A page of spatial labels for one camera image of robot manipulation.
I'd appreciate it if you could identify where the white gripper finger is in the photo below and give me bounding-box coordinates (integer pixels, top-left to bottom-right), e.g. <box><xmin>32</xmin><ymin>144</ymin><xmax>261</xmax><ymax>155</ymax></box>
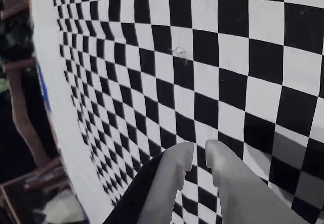
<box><xmin>205</xmin><ymin>139</ymin><xmax>303</xmax><ymax>224</ymax></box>

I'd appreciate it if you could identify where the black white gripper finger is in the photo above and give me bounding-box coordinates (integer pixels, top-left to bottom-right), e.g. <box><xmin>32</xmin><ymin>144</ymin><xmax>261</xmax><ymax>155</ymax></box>
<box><xmin>105</xmin><ymin>141</ymin><xmax>195</xmax><ymax>224</ymax></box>

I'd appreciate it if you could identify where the black white checkerboard mat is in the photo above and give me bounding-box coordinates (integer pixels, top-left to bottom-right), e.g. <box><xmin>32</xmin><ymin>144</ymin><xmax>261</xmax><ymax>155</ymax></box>
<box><xmin>28</xmin><ymin>0</ymin><xmax>324</xmax><ymax>224</ymax></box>

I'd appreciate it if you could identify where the blue tape strip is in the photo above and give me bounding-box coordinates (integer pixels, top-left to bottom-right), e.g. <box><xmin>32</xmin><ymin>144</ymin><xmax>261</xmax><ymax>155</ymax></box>
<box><xmin>36</xmin><ymin>62</ymin><xmax>53</xmax><ymax>113</ymax></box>

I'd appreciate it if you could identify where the brown wooden chair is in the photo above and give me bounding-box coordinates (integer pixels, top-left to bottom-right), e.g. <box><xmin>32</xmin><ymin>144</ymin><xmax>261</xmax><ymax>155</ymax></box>
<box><xmin>4</xmin><ymin>58</ymin><xmax>68</xmax><ymax>192</ymax></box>
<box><xmin>0</xmin><ymin>0</ymin><xmax>30</xmax><ymax>20</ymax></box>

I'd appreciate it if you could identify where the green leafy plant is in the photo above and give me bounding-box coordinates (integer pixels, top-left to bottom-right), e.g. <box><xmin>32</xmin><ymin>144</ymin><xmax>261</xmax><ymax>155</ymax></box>
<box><xmin>0</xmin><ymin>19</ymin><xmax>35</xmax><ymax>93</ymax></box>

